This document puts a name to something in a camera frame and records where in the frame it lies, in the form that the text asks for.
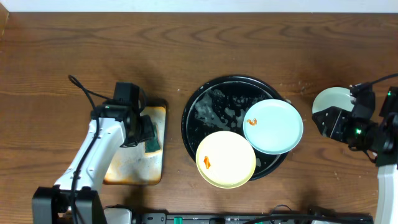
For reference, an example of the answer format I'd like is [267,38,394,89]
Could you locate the green yellow sponge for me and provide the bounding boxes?
[145,124,160,153]

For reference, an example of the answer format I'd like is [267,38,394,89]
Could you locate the light blue plate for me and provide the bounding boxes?
[243,99,303,155]
[312,87,354,113]

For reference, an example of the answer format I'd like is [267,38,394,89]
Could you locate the yellow plate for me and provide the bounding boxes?
[195,131,256,189]

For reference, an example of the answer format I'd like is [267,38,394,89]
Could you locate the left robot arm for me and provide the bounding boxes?
[32,82,154,223]

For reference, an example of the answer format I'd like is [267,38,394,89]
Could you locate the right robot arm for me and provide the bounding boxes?
[312,87,397,223]

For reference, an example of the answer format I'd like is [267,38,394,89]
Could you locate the small rectangular black tray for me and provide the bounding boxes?
[99,98,169,187]

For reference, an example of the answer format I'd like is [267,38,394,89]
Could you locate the round black tray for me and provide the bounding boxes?
[180,75,290,181]

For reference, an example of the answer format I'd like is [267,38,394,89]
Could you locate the stained white cloth pad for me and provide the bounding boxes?
[103,106,167,185]

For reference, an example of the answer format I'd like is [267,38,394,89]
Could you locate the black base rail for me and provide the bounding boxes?
[131,213,374,224]

